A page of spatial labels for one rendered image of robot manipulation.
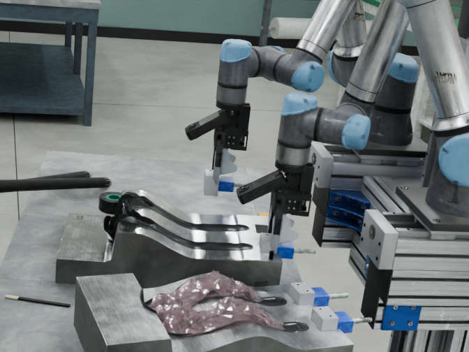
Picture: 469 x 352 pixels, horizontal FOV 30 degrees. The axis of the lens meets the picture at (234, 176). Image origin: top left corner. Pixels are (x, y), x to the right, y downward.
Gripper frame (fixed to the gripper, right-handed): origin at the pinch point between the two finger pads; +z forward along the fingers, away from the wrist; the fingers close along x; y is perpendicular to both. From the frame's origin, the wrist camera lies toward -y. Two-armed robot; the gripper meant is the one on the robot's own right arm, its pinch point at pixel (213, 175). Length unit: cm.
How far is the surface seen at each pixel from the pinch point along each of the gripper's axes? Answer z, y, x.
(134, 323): 4, -18, -71
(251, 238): 6.1, 8.4, -24.3
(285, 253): 6.0, 15.5, -31.2
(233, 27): 78, 59, 643
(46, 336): 15, -35, -59
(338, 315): 8, 24, -55
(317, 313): 7, 19, -57
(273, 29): 56, 84, 532
